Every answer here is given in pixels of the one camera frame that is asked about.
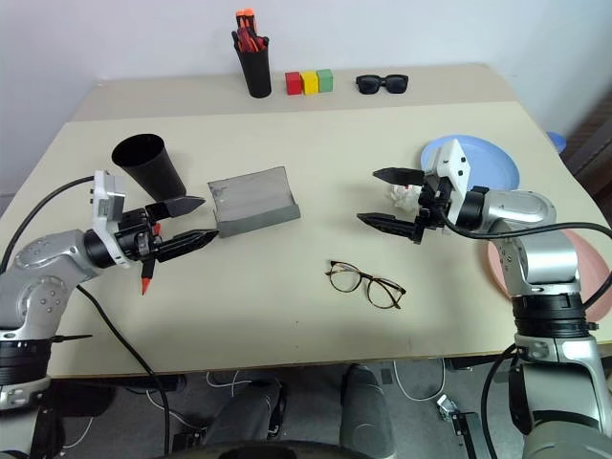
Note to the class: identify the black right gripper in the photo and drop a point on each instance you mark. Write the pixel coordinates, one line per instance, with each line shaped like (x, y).
(432, 205)

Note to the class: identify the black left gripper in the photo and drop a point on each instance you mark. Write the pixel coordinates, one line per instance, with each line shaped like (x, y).
(136, 236)

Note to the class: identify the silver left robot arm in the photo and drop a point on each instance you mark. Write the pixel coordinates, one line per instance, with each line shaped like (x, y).
(48, 268)

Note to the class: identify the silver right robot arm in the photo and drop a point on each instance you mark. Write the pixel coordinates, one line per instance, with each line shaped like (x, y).
(526, 210)

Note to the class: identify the crumpled white paper ball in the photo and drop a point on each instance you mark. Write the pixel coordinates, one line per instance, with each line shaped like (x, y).
(399, 197)

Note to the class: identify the empty black plastic cup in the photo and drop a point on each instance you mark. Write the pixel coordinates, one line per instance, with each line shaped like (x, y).
(153, 172)

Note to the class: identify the grey open glasses case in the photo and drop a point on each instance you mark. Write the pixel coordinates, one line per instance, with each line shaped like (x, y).
(253, 197)

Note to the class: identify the black pen with red tip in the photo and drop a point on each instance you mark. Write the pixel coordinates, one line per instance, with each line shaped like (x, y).
(145, 283)

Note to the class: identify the tortoiseshell clear eyeglasses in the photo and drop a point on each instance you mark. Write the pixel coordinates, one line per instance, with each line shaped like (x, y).
(343, 281)

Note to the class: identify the light blue plate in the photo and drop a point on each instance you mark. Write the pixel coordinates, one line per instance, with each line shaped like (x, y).
(492, 167)

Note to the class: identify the black sunglasses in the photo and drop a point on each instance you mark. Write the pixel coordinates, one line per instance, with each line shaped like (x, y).
(370, 84)

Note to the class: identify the green wooden block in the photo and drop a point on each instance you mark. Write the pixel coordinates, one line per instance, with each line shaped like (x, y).
(325, 81)

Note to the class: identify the yellow wooden block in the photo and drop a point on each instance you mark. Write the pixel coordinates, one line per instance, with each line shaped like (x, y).
(310, 83)

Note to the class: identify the red wooden block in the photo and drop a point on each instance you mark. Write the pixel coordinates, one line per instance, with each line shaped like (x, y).
(293, 84)

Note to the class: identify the black zip tie tail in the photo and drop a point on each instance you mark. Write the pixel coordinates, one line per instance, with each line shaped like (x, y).
(72, 337)

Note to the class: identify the black pen holder cup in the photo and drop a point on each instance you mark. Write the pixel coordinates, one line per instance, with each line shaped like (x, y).
(256, 72)

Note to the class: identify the blue round container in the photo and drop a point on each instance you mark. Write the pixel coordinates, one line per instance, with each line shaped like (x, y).
(557, 141)

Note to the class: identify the dark grey rounded shape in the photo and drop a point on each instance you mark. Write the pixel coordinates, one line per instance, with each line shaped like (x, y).
(248, 416)
(365, 411)

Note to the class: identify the dark brown wooden furniture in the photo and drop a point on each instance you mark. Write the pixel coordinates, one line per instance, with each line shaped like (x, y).
(593, 138)

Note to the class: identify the pink plate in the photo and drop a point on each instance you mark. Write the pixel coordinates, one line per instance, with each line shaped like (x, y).
(597, 268)

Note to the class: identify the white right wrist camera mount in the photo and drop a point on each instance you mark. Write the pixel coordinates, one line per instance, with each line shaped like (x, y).
(454, 161)

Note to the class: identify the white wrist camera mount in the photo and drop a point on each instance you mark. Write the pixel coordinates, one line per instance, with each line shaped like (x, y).
(454, 161)
(102, 185)

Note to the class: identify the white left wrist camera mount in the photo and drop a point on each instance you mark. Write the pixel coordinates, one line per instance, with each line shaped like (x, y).
(102, 185)

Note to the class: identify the black metal bracket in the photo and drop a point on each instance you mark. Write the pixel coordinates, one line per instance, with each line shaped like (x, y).
(466, 432)

